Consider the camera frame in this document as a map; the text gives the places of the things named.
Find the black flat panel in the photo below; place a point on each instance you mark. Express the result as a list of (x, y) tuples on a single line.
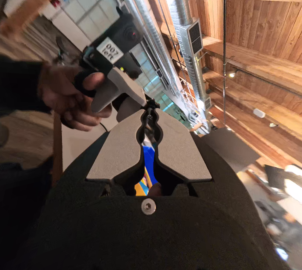
[(231, 149)]

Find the slim silver air duct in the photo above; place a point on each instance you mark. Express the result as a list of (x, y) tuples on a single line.
[(151, 29)]

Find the blue plastic bin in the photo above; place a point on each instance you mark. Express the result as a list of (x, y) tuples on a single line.
[(148, 164)]

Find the black lighting track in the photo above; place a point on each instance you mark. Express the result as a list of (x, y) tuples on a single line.
[(271, 82)]

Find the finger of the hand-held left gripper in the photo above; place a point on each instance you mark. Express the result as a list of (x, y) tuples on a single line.
[(127, 109), (125, 86)]

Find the person's right hand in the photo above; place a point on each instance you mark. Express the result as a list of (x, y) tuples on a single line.
[(155, 190)]

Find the bright studio light panel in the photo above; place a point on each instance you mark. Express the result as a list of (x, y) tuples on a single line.
[(292, 185)]

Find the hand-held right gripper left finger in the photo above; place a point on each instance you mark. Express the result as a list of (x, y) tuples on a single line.
[(115, 152)]

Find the person's dark clothing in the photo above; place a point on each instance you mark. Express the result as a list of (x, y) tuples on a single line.
[(18, 204)]

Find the white round wall speaker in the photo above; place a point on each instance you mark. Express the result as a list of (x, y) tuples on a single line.
[(259, 113)]

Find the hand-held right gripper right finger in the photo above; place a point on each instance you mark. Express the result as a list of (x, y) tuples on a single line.
[(181, 152)]

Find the person's left hand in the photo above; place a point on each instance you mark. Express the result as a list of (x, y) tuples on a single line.
[(61, 91)]

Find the person's left forearm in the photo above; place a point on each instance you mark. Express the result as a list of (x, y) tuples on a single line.
[(18, 81)]

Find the black star knob screw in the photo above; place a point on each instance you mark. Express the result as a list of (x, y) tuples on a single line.
[(151, 104)]

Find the ceiling track spotlight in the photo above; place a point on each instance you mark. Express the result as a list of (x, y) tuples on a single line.
[(232, 75), (272, 124)]

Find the thin black ceiling rod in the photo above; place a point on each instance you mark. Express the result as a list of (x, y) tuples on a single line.
[(224, 39)]

